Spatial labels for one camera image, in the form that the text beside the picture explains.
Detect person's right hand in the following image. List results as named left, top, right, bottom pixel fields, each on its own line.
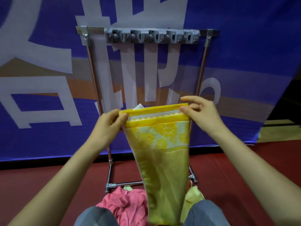
left=179, top=95, right=226, bottom=137

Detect yellow patterned towel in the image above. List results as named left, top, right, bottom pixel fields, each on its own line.
left=119, top=103, right=191, bottom=226

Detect blue printed banner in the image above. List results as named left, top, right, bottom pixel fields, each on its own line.
left=0, top=0, right=301, bottom=163

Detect pink towel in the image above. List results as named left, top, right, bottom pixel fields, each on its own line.
left=96, top=186, right=149, bottom=226

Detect grey plastic hook rail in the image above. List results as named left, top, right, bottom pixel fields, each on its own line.
left=104, top=28, right=201, bottom=44

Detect person's left forearm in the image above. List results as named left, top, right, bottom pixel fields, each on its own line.
left=8, top=141, right=108, bottom=226

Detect pale yellow towel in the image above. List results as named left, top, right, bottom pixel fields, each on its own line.
left=180, top=185, right=205, bottom=224

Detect metal towel rack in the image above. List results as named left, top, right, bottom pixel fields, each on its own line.
left=76, top=25, right=220, bottom=194

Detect person's left hand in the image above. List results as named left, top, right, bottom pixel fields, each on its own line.
left=90, top=108, right=129, bottom=151

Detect person's right forearm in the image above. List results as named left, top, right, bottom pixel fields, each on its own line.
left=211, top=129, right=301, bottom=226

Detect person's grey trousers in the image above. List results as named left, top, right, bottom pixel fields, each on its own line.
left=74, top=199, right=231, bottom=226

